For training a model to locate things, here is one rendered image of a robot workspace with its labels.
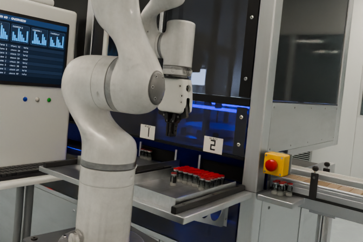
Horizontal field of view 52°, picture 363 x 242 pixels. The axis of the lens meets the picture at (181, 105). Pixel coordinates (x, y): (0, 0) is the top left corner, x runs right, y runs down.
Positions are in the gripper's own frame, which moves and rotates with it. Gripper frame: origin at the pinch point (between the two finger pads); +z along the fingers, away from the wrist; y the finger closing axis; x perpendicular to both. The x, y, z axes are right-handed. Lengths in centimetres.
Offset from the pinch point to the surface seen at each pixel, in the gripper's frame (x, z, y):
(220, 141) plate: -34.9, 6.5, 3.8
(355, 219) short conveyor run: -46, 25, -43
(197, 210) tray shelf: -3.2, 22.3, -9.6
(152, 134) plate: -35, 9, 38
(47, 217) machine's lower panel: -35, 66, 110
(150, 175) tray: -14.9, 20.2, 19.6
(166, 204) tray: 2.5, 21.4, -2.7
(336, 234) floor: -278, 110, 16
